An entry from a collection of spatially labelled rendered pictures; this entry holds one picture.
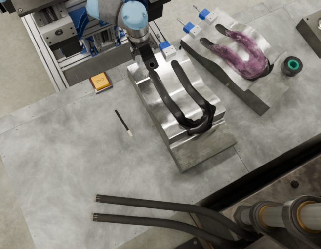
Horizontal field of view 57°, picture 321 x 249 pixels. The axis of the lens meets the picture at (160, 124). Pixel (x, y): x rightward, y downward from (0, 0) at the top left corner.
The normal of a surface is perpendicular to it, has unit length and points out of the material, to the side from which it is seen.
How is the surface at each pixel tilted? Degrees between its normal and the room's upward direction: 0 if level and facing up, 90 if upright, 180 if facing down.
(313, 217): 90
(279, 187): 0
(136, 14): 11
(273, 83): 0
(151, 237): 0
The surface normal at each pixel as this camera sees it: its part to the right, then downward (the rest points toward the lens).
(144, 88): 0.07, -0.26
